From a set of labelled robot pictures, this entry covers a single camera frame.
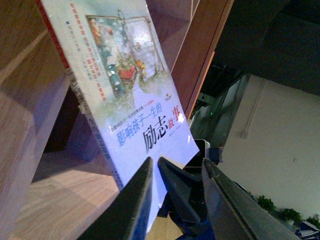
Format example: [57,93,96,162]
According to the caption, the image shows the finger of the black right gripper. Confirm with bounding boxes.
[157,157,202,224]

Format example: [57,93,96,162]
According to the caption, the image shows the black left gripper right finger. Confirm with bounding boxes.
[201,159,299,240]

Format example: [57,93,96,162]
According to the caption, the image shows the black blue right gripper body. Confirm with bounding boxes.
[157,139,223,240]

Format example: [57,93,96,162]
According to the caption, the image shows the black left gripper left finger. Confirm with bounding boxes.
[79,157,153,240]

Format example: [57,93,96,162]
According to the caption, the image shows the white illustrated children's book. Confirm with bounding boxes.
[39,0,199,218]

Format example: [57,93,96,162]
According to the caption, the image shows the right wooden shelf unit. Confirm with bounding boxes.
[0,0,233,240]

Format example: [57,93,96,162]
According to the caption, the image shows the green potted plants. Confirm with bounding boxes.
[256,195,320,230]

